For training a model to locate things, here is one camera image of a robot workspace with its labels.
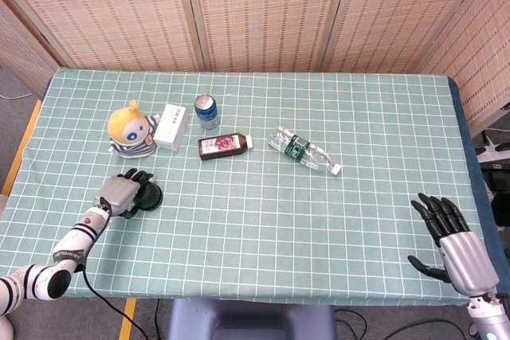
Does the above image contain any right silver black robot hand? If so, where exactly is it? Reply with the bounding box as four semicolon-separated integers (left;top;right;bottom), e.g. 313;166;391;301
406;192;500;298

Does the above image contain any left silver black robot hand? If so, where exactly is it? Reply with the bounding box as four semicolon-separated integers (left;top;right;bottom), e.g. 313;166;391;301
92;168;155;221

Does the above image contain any black round cap object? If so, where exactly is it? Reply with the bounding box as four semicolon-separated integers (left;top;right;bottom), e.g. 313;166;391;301
134;180;164;211

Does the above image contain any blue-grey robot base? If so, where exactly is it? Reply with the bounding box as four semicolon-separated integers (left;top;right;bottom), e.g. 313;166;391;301
166;299;338;340

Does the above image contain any yellow striped plush toy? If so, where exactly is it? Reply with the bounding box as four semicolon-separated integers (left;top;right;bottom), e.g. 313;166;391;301
107;100;162;159

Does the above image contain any black box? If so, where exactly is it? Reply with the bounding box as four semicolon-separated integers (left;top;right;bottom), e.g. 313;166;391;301
481;170;510;194

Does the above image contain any white cardboard box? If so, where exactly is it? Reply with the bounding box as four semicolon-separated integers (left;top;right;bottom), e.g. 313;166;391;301
153;103;190;153

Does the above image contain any dark blue under cloth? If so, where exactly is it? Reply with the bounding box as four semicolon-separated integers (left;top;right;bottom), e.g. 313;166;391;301
446;76;510;289

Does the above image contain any dark red juice bottle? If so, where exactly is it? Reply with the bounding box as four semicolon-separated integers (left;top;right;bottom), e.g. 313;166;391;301
197;132;254;162

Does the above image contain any blue drink can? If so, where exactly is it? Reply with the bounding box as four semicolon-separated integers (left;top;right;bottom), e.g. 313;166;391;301
194;93;221;131

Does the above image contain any green checked tablecloth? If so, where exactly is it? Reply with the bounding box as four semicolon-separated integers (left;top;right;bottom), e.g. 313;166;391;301
0;67;499;308

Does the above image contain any bamboo folding screen panel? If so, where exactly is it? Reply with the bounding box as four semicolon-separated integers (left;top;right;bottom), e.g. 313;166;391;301
182;0;354;73
416;0;510;138
321;0;497;75
0;0;200;72
0;0;61;96

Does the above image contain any clear green-label water bottle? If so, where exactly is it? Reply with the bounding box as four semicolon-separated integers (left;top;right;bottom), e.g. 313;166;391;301
267;126;343;176

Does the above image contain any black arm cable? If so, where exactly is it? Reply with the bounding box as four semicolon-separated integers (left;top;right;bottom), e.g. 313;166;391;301
81;196;151;340

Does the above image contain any black floor cable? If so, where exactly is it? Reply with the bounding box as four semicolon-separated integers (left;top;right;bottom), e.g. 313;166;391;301
333;307;368;340

